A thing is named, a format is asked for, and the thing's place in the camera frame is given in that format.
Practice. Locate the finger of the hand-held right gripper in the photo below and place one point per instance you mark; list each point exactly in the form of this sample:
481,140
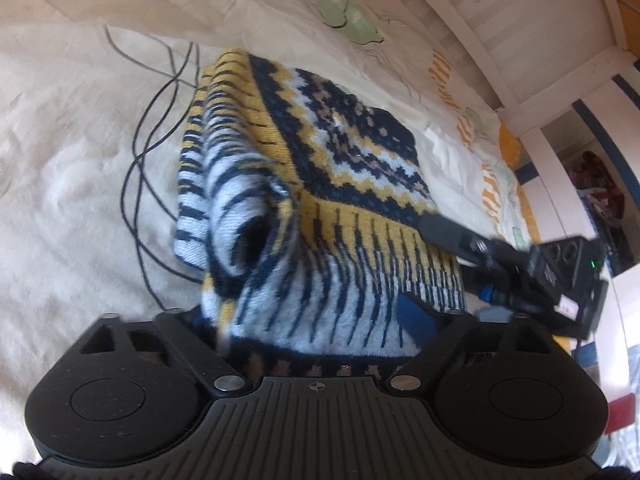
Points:
450,232
492,294

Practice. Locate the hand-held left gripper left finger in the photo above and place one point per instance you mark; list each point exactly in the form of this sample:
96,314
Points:
180,332

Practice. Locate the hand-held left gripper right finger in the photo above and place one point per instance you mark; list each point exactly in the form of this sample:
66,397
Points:
418,321

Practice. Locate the patterned knit sweater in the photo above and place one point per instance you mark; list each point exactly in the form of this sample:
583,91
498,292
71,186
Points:
320,200

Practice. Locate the pile of dark clothes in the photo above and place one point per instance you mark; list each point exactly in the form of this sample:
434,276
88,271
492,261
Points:
600,200

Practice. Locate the red box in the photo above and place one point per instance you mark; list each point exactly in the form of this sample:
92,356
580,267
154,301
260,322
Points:
621,412

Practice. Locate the printed white orange duvet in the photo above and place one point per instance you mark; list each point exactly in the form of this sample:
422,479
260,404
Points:
70,170

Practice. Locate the white wooden bed rail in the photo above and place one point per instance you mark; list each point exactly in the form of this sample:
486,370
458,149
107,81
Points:
520,35

